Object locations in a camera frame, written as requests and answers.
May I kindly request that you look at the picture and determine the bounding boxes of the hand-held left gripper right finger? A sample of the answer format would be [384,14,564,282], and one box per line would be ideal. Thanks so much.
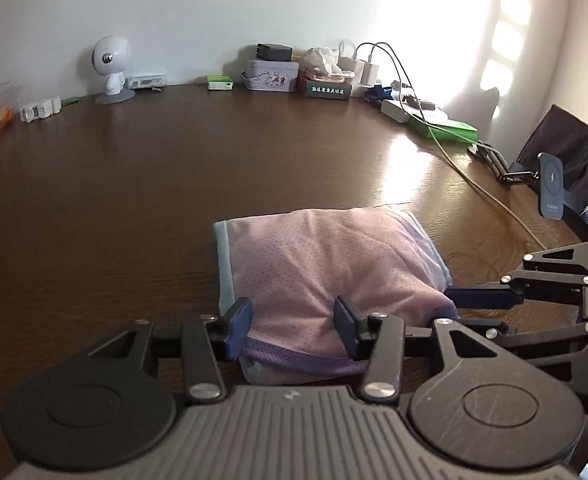
[334,295,540,407]

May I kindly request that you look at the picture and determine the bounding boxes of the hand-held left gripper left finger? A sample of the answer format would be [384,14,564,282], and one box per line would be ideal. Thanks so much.
[54,297,254,406]

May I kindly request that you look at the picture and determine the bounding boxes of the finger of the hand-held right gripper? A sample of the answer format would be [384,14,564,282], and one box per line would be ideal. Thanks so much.
[444,242,588,311]
[461,317,588,382]

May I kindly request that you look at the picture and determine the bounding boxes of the pink and blue garment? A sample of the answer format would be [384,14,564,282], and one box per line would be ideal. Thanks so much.
[213,207,461,387]

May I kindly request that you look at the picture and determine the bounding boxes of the dark chair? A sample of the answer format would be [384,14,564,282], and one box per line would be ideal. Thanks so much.
[516,105,588,247]

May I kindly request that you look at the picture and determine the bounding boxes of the green book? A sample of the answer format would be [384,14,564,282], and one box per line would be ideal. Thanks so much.
[408,111,479,144]

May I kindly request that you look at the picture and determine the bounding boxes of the white rectangular box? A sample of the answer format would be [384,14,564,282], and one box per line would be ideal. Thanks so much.
[381,99,411,124]

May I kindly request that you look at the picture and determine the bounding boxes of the blue cloth bundle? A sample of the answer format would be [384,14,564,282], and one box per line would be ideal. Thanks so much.
[365,86,396,106]

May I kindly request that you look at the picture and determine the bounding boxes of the pink packets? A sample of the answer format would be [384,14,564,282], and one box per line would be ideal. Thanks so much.
[306,72,358,84]

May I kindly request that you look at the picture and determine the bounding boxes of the printed tin box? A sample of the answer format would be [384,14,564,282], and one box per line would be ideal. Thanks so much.
[241,57,300,93]

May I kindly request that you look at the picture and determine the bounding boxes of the small white flat device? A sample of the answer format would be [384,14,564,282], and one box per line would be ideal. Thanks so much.
[128,75,168,92]

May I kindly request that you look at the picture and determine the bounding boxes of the black charger block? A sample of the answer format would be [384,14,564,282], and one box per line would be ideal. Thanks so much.
[255,43,294,62]

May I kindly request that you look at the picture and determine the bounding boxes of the charging cable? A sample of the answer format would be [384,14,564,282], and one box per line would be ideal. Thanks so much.
[354,41,437,128]
[409,85,537,243]

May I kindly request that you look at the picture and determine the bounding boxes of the wireless charger phone stand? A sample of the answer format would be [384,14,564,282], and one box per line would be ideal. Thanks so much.
[466,141,568,221]

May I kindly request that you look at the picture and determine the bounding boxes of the white robot-shaped camera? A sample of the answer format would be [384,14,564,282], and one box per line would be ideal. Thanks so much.
[92,36,136,106]

